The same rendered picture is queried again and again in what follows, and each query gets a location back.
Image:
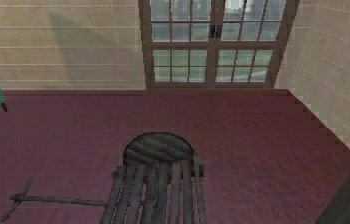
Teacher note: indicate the brown framed glass door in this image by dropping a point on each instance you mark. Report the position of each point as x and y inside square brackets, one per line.
[213, 60]

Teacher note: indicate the dark grey slatted wooden chair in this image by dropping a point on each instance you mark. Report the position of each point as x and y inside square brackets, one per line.
[159, 173]

